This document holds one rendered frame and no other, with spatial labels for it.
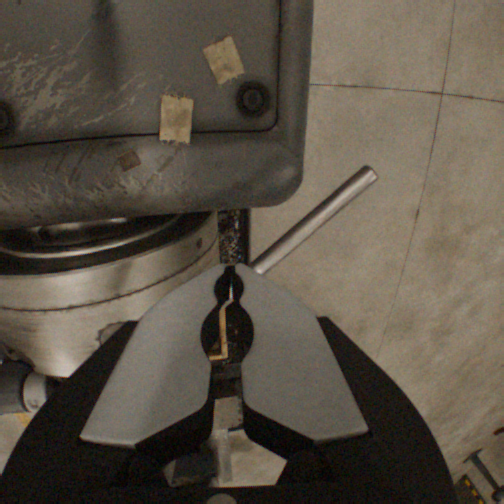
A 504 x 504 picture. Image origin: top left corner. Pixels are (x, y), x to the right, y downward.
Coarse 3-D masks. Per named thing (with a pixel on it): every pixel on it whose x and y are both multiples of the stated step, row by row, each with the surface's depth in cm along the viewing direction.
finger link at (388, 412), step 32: (320, 320) 9; (352, 352) 8; (352, 384) 7; (384, 384) 7; (384, 416) 6; (416, 416) 6; (320, 448) 5; (352, 448) 5; (384, 448) 5; (416, 448) 5; (320, 480) 6; (352, 480) 5; (384, 480) 5; (416, 480) 5; (448, 480) 5
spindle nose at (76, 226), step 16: (64, 224) 25; (80, 224) 25; (96, 224) 26; (112, 224) 27; (128, 224) 28; (144, 224) 30; (16, 240) 26; (32, 240) 25; (48, 240) 25; (64, 240) 25; (80, 240) 26; (96, 240) 27
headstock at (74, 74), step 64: (0, 0) 11; (64, 0) 12; (128, 0) 13; (192, 0) 14; (256, 0) 14; (0, 64) 13; (64, 64) 14; (128, 64) 15; (192, 64) 15; (256, 64) 16; (0, 128) 15; (64, 128) 15; (128, 128) 16; (192, 128) 17; (256, 128) 18; (0, 192) 16; (64, 192) 18; (128, 192) 19; (192, 192) 20; (256, 192) 21
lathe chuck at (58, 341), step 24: (216, 240) 36; (192, 264) 30; (216, 264) 36; (144, 288) 26; (168, 288) 28; (0, 312) 23; (24, 312) 23; (48, 312) 23; (72, 312) 23; (96, 312) 24; (120, 312) 25; (144, 312) 27; (0, 336) 26; (24, 336) 24; (48, 336) 24; (72, 336) 24; (96, 336) 25; (48, 360) 26; (72, 360) 26
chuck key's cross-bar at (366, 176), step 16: (352, 176) 17; (368, 176) 16; (336, 192) 17; (352, 192) 17; (320, 208) 17; (336, 208) 17; (304, 224) 18; (320, 224) 18; (288, 240) 18; (304, 240) 18; (272, 256) 18; (224, 304) 19
